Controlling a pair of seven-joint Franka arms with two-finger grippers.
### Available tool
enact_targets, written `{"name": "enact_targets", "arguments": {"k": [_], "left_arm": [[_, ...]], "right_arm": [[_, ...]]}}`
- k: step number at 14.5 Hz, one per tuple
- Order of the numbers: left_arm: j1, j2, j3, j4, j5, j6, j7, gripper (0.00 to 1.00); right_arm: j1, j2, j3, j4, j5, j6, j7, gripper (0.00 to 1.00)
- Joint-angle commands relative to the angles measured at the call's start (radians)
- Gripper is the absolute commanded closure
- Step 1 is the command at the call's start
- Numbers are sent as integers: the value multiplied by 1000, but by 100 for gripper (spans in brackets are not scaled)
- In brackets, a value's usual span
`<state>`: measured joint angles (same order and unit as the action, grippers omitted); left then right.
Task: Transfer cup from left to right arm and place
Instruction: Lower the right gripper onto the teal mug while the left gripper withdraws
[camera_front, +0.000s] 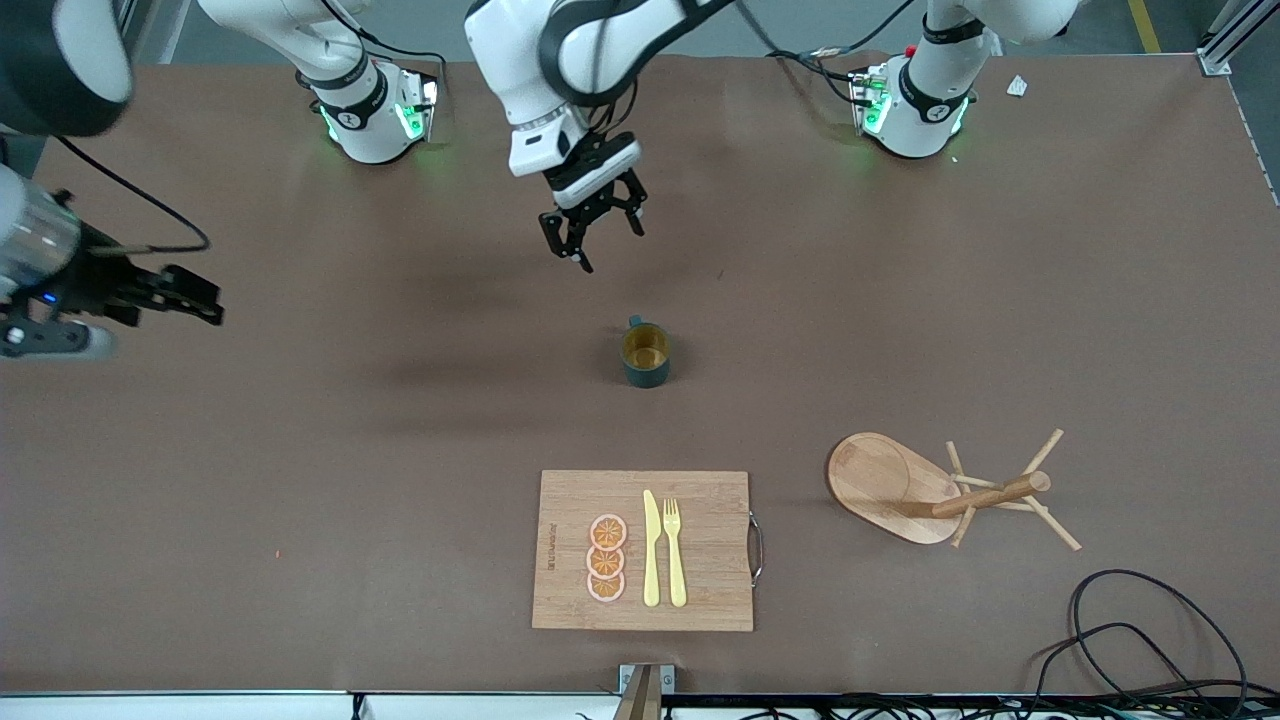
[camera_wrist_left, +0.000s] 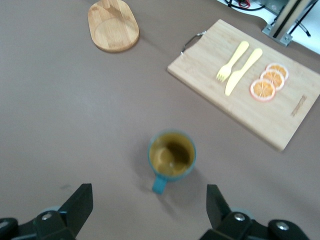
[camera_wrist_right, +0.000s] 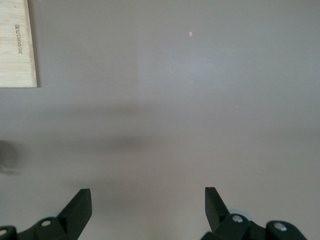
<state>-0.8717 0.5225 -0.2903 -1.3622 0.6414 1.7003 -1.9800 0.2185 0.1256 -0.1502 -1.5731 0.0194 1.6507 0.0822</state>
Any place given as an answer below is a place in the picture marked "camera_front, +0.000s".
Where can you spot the orange slice toy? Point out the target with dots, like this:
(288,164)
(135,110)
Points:
(608,532)
(605,563)
(605,589)

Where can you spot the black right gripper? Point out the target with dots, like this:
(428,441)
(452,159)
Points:
(100,280)

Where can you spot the grey metal table bracket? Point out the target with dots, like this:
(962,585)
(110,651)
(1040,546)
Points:
(628,680)

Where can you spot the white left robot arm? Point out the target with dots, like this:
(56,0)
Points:
(520,60)

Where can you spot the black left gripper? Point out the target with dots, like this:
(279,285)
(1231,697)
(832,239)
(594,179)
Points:
(597,192)

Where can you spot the bamboo cutting board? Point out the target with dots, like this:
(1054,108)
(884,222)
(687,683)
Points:
(710,545)

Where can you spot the yellow plastic knife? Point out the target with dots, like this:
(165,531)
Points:
(651,560)

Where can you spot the white paper scrap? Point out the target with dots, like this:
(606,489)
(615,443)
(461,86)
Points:
(1017,87)

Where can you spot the aluminium frame profile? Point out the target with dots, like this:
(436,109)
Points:
(1215,62)

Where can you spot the yellow plastic fork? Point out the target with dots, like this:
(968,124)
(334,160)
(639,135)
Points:
(677,572)

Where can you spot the dark teal cup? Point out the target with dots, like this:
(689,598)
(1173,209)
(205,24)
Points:
(646,378)

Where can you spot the white table edge rail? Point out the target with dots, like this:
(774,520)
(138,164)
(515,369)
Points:
(200,708)

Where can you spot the wooden mug tree stand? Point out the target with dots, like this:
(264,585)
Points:
(870,480)

